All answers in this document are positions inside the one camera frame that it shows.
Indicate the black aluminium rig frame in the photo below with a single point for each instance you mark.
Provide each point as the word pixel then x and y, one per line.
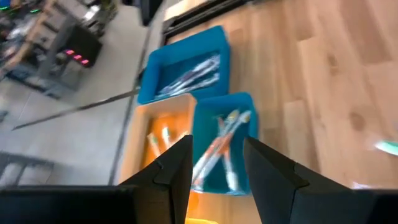
pixel 199 18

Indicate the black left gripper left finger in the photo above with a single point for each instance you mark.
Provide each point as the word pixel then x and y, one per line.
pixel 140 202

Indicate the purple bristle toothbrush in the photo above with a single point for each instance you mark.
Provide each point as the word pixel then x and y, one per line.
pixel 199 68

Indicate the blue white toothbrush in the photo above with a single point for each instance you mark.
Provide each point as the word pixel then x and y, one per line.
pixel 199 85

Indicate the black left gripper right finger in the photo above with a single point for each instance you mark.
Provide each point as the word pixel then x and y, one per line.
pixel 295 202

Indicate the small teal plastic bin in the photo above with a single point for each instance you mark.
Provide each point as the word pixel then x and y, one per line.
pixel 205 124

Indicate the grey equipment cart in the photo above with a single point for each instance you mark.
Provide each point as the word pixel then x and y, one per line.
pixel 77 46

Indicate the orange plastic bin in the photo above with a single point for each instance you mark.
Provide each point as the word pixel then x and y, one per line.
pixel 140 124

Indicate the clear-wrapped toothbrush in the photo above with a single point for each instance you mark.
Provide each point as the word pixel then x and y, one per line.
pixel 388 147

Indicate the large teal-blue plastic bin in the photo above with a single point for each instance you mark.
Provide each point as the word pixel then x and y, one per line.
pixel 186 43

